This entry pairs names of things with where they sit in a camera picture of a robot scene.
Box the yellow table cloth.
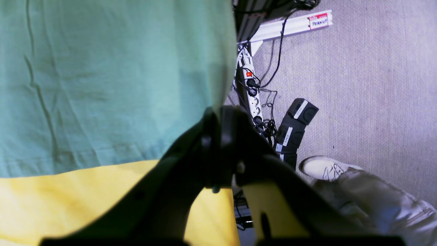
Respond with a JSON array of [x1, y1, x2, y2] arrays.
[[0, 159, 241, 246]]

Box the green T-shirt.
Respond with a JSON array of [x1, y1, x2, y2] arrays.
[[0, 0, 236, 178]]

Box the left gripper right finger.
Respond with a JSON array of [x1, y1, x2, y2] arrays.
[[220, 106, 404, 246]]

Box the white power strip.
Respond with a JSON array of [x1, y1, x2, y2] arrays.
[[234, 47, 265, 137]]

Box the black cable bundle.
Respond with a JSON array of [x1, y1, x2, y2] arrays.
[[232, 0, 321, 144]]

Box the black foot pedal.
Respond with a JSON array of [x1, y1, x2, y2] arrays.
[[274, 98, 319, 171]]

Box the grey trouser leg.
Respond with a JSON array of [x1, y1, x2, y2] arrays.
[[313, 169, 437, 246]]

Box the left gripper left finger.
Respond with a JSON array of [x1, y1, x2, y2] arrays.
[[41, 108, 223, 246]]

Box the white aluminium frame rail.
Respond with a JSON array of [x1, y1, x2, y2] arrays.
[[248, 10, 333, 55]]

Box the white sneaker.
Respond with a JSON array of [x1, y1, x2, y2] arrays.
[[299, 156, 362, 182]]

